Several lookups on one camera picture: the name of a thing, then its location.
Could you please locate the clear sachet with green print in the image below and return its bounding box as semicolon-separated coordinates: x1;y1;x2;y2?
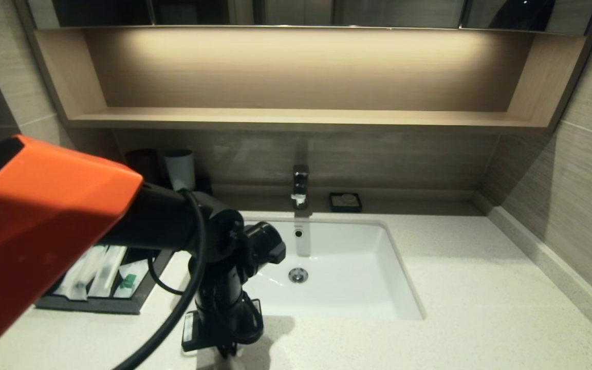
113;258;152;300

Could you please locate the toothbrush with wooden handle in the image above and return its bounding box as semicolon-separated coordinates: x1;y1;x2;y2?
89;246;128;299

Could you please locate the toothbrush with green label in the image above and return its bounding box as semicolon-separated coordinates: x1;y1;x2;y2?
53;246;107;302

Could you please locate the black cup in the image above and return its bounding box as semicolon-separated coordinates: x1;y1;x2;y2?
125;149;162;187

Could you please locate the white sink basin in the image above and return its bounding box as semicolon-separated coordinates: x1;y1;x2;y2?
242;216;425;321

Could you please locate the chrome faucet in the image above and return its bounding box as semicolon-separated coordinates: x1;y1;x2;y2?
291;164;311;211

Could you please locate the white cup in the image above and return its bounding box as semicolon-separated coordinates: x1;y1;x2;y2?
164;150;196;192

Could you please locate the black soap dish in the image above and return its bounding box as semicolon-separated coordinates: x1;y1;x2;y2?
329;193;362;213

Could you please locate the mirror cabinet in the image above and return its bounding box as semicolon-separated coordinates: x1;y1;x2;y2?
18;0;592;32

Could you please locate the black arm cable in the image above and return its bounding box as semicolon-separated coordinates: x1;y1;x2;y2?
114;189;208;370

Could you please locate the wooden wall shelf niche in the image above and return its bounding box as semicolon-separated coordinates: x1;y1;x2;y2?
36;28;587;132

